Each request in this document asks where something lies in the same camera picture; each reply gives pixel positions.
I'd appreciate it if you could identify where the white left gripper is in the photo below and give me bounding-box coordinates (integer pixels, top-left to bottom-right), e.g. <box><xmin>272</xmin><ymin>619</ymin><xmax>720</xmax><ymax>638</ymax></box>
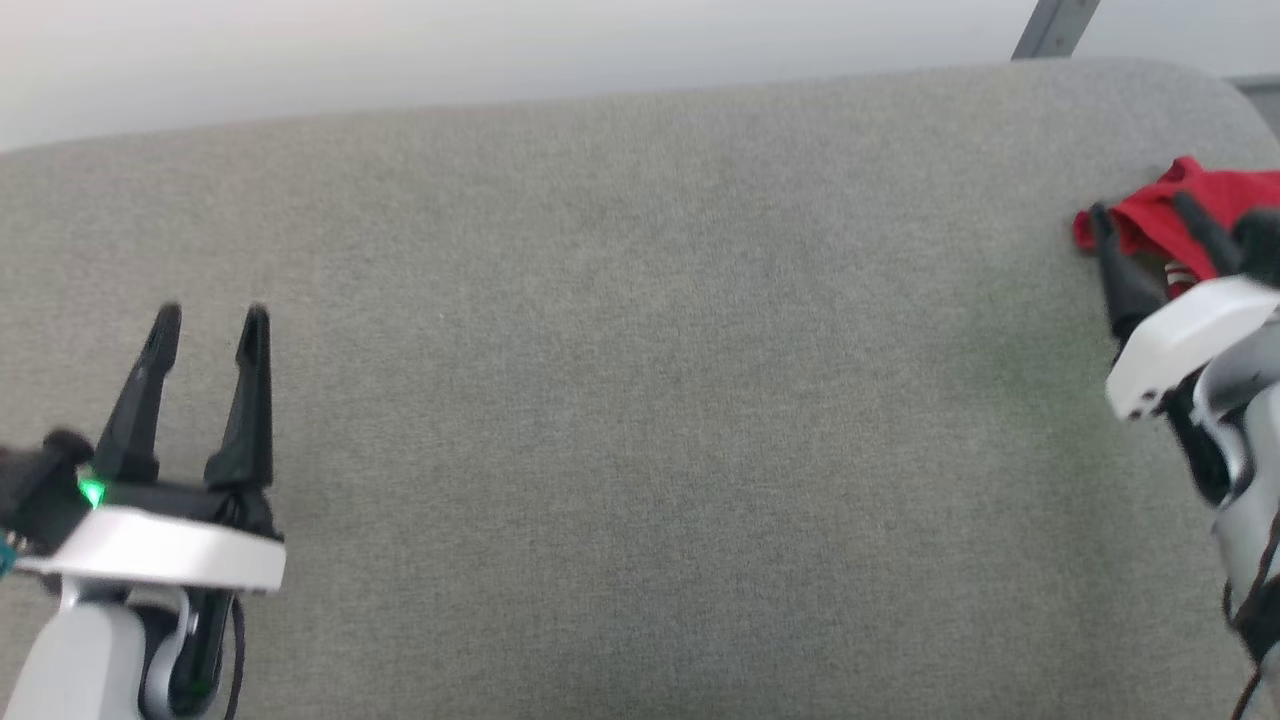
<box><xmin>14</xmin><ymin>303</ymin><xmax>288</xmax><ymax>597</ymax></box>

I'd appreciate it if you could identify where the grey metal bar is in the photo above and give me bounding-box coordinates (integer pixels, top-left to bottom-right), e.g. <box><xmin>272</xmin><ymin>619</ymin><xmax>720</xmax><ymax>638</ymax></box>
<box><xmin>1010</xmin><ymin>0</ymin><xmax>1103</xmax><ymax>62</ymax></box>

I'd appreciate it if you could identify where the red and white basketball jersey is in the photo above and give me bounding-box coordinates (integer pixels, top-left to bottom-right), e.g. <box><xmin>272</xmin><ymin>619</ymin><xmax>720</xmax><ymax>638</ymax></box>
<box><xmin>1072</xmin><ymin>156</ymin><xmax>1280</xmax><ymax>298</ymax></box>

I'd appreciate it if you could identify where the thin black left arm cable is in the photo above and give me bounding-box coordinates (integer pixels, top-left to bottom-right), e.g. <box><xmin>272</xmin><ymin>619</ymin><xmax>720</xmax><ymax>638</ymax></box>
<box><xmin>222</xmin><ymin>595</ymin><xmax>248</xmax><ymax>720</ymax></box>

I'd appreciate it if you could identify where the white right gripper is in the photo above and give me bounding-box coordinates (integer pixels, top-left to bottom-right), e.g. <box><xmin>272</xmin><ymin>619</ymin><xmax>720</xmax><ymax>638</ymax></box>
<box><xmin>1087</xmin><ymin>192</ymin><xmax>1280</xmax><ymax>422</ymax></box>

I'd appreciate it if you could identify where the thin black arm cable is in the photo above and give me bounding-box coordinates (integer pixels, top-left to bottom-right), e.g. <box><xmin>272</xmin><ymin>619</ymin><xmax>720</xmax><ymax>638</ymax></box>
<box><xmin>1222</xmin><ymin>490</ymin><xmax>1280</xmax><ymax>720</ymax></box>
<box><xmin>222</xmin><ymin>595</ymin><xmax>248</xmax><ymax>720</ymax></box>

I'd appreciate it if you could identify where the grey fabric sofa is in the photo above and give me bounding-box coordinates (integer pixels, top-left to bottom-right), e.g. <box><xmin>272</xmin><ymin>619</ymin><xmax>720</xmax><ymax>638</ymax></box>
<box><xmin>0</xmin><ymin>58</ymin><xmax>1280</xmax><ymax>720</ymax></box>

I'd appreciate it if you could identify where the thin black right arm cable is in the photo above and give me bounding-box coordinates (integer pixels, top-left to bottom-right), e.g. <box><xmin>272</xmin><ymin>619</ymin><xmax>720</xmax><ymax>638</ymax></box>
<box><xmin>1222</xmin><ymin>490</ymin><xmax>1280</xmax><ymax>720</ymax></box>

